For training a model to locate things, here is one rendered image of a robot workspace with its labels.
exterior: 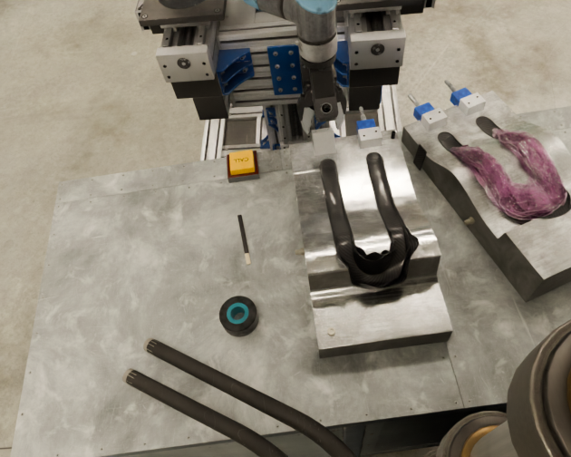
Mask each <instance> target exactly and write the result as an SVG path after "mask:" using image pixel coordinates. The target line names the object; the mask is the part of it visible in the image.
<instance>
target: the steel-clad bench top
mask: <svg viewBox="0 0 571 457"><path fill-rule="evenodd" d="M517 116H518V117H519V118H521V119H522V120H524V121H526V122H530V123H533V124H536V125H538V126H541V127H544V128H546V129H548V130H550V131H552V132H553V133H554V134H555V135H556V136H557V137H558V139H560V140H561V141H562V142H563V144H564V145H565V146H566V148H567V150H568V151H569V153H570V154H571V106H567V107H561V108H555V109H549V110H543V111H536V112H525V113H519V114H517ZM397 134H398V137H399V141H400V144H401V146H402V152H403V155H404V159H405V162H406V165H407V169H408V172H409V175H410V178H411V184H412V187H413V190H414V193H415V197H416V199H417V201H418V203H419V205H420V207H421V210H422V211H423V213H424V214H425V216H426V218H427V219H428V221H429V222H430V224H431V226H432V229H433V231H434V233H435V236H436V239H437V241H438V245H439V249H440V254H441V256H440V264H439V267H438V272H437V277H438V281H439V285H440V291H441V293H442V296H443V300H444V303H445V306H446V309H447V312H448V315H449V319H450V323H451V327H452V330H453V332H452V333H451V335H450V338H449V340H448V341H447V342H440V343H433V344H427V345H414V346H407V347H400V348H393V349H387V350H380V351H373V352H366V353H360V354H353V355H340V356H334V357H326V358H320V356H319V351H318V344H317V338H316V332H315V320H314V313H313V307H312V300H311V295H310V288H309V282H308V275H307V269H306V263H305V255H302V256H301V255H296V254H295V250H297V249H300V248H303V247H304V244H303V239H302V232H301V226H300V219H299V213H298V207H297V200H296V194H295V183H294V176H293V170H292V163H291V157H290V150H289V148H285V149H280V150H273V151H261V152H258V153H257V157H258V167H259V176H260V179H256V180H245V181H239V182H232V183H229V182H228V179H227V157H225V158H218V159H213V160H201V161H194V162H189V163H182V164H176V165H169V166H164V167H158V168H151V169H145V170H134V171H127V172H121V173H115V174H109V175H102V176H96V177H90V178H84V179H78V180H67V181H60V182H59V185H58V190H57V195H56V201H55V205H54V211H53V220H52V226H51V231H50V236H49V241H48V247H47V251H46V257H45V261H44V272H43V276H42V282H41V287H40V292H39V297H38V303H37V308H36V313H35V319H34V328H33V332H32V338H31V344H30V348H29V354H28V359H27V364H26V369H25V375H24V384H23V390H22V394H21V400H20V404H19V410H18V415H17V420H16V426H15V435H14V440H13V446H12V451H11V456H10V457H101V456H108V455H114V454H122V453H128V452H142V451H148V450H156V449H162V448H169V447H177V446H183V445H191V444H197V443H204V442H217V441H225V440H231V439H230V438H228V437H227V436H225V435H223V434H221V433H219V432H217V431H215V430H213V429H211V428H209V427H207V426H206V425H204V424H203V423H200V422H198V421H196V420H194V419H192V418H190V417H188V416H187V415H185V414H184V413H181V412H179V411H177V410H175V409H173V408H172V407H170V406H168V405H166V404H164V403H162V402H160V401H158V400H157V399H155V398H153V397H151V396H149V395H147V394H145V393H143V392H142V391H140V390H138V389H136V388H134V387H132V386H130V385H128V384H126V383H124V382H123V381H122V377H123V374H124V373H125V372H126V371H127V370H128V369H130V368H131V369H133V370H135V371H138V372H140V373H142V374H144V375H146V376H148V377H149V378H151V379H153V380H155V381H157V382H159V383H161V384H164V385H166V386H167V387H169V388H171V389H173V390H175V391H177V392H179V393H181V394H184V395H186V396H187V397H189V398H191V399H193V400H195V401H197V402H199V403H201V404H204V405H206V406H207V407H209V408H211V409H212V410H214V411H216V412H218V413H221V414H223V415H225V416H226V417H228V418H230V419H232V420H234V421H236V422H238V423H241V424H243V425H245V426H246V427H247V428H249V429H251V430H253V431H254V432H256V433H258V434H260V435H266V434H273V433H286V432H293V431H296V430H295V429H293V428H292V427H290V426H288V425H286V424H284V423H281V422H279V421H278V420H276V419H274V418H272V417H271V416H269V415H267V414H265V413H262V412H260V411H258V410H257V409H255V408H253V407H252V406H250V405H248V404H245V403H243V402H241V401H239V400H238V399H236V398H234V397H233V396H231V395H229V394H226V393H224V392H222V391H220V390H218V389H217V388H215V387H214V386H212V385H210V384H207V383H205V382H203V381H201V380H199V379H198V378H196V377H194V376H193V375H191V374H188V373H186V372H184V371H182V370H180V369H178V368H177V367H175V366H174V365H171V364H169V363H167V362H165V361H163V360H161V359H159V358H158V357H156V356H155V355H152V354H150V353H148V352H146V351H145V350H144V349H143V345H144V343H145V341H146V340H147V339H148V338H153V339H155V340H158V341H160V342H161V343H163V344H165V345H168V346H170V347H172V348H174V349H176V350H178V351H180V352H181V353H183V354H185V355H188V356H190V357H192V358H194V359H196V360H198V361H200V362H201V363H203V364H205V365H208V366H210V367H212V368H214V369H216V370H218V371H219V372H221V373H223V374H226V375H228V376H230V377H232V378H234V379H236V380H238V381H239V382H241V383H243V384H246V385H248V386H250V387H252V388H254V389H256V390H258V391H259V392H261V393H263V394H266V395H268V396H270V397H272V398H274V399H276V400H277V401H279V402H281V403H283V404H286V405H288V406H290V407H292V408H294V409H296V410H297V411H299V412H301V413H304V414H306V415H308V416H310V417H311V418H313V419H315V420H316V421H318V422H319V423H320V424H322V425H323V426H324V427H328V426H335V425H342V424H348V423H362V422H369V421H376V420H382V419H390V418H397V417H403V416H411V415H417V414H425V413H437V412H445V411H451V410H459V409H466V408H472V407H480V406H486V405H493V404H506V403H507V401H508V389H509V386H510V383H511V381H512V378H513V375H514V373H515V371H516V369H517V368H518V367H519V365H520V364H521V363H522V362H523V360H524V359H525V358H526V357H527V355H528V354H529V353H530V352H531V351H532V350H533V349H534V348H535V347H536V346H537V345H538V344H539V343H540V342H541V341H543V340H544V339H545V338H546V337H547V336H548V335H549V334H550V333H551V332H552V331H553V330H554V329H556V328H558V327H559V326H561V325H563V324H564V323H565V322H567V321H568V320H570V319H571V281H570V282H568V283H566V284H564V285H563V286H561V287H557V288H555V289H553V290H551V291H549V292H547V293H545V294H544V295H542V296H540V297H536V298H534V299H532V300H530V301H528V302H527V303H526V302H525V301H524V300H523V298H522V297H521V296H520V294H519V293H518V292H517V290H516V289H515V288H514V287H513V286H512V285H511V283H510V282H509V281H508V279H507V278H506V277H505V275H504V274H503V273H502V271H501V270H500V269H499V267H498V266H497V265H496V263H495V262H494V261H493V259H492V258H491V257H490V256H489V254H488V253H487V251H486V250H485V249H484V248H483V247H482V246H481V245H480V243H479V242H478V240H477V239H476V238H475V236H474V235H473V234H472V233H471V231H470V230H469V228H468V227H467V226H466V225H465V224H464V222H463V221H462V219H461V218H460V216H459V215H458V214H457V212H456V211H455V210H454V209H453V207H452V206H451V205H450V204H449V202H448V201H447V200H446V199H445V198H444V196H443V195H442V194H441V192H440V191H439V189H438V188H437V187H436V186H435V184H434V183H433V182H432V180H431V179H430V177H429V176H428V175H427V174H426V172H425V171H424V170H423V168H421V170H419V169H418V168H417V167H416V166H415V164H414V163H413V161H414V157H413V156H412V155H411V153H410V152H409V151H408V149H407V148H406V147H405V145H404V144H403V143H402V131H397ZM280 153H281V155H280ZM281 161H282V162H281ZM282 167H283V169H282ZM237 215H242V219H243V224H244V230H245V234H246V239H247V247H248V252H249V256H250V261H251V264H249V265H247V262H246V257H245V252H244V247H243V242H242V238H241V232H240V227H239V223H238V217H237ZM235 296H243V297H248V298H249V299H251V300H252V301H253V302H254V304H255V306H256V310H257V312H258V315H259V320H258V324H257V326H256V329H255V330H254V331H253V332H252V333H250V334H249V335H245V336H241V337H236V336H232V335H230V334H229V333H227V331H226V330H225V329H224V327H223V326H222V325H221V323H220V320H219V310H220V308H221V307H222V305H223V304H224V303H225V301H227V300H228V299H229V298H231V297H235ZM453 372H454V373H453ZM461 400H462V401H461ZM463 406H464V407H463Z"/></svg>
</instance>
